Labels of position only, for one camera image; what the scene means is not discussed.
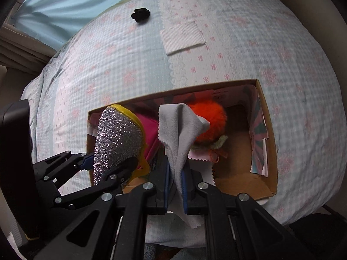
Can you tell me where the orange ribbon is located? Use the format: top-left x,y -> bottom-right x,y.
209,148 -> 229,163

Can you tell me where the black soft scrunchie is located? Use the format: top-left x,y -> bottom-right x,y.
131,7 -> 150,23

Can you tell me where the silver glitter round sponge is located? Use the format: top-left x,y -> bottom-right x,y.
92,104 -> 149,187

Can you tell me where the cardboard box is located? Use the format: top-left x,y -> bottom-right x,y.
86,78 -> 279,205

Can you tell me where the pale grey cloth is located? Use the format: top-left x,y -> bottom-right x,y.
158,103 -> 211,229

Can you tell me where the beige curtain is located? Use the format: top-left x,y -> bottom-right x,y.
0,22 -> 59,72

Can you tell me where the white square cloth pad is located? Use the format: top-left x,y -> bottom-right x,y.
159,21 -> 206,57

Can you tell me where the light blue hanging cloth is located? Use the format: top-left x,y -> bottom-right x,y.
11,0 -> 185,50

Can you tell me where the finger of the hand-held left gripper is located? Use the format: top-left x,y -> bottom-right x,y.
33,150 -> 95,185
51,157 -> 139,212

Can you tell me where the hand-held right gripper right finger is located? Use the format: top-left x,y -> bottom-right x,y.
182,166 -> 312,260

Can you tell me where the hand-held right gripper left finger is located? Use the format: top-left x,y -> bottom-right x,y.
34,151 -> 170,260

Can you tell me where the orange pompom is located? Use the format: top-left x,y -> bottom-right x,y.
187,101 -> 228,144

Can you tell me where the pale pink fabric swatch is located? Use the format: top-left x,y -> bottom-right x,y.
188,148 -> 216,186

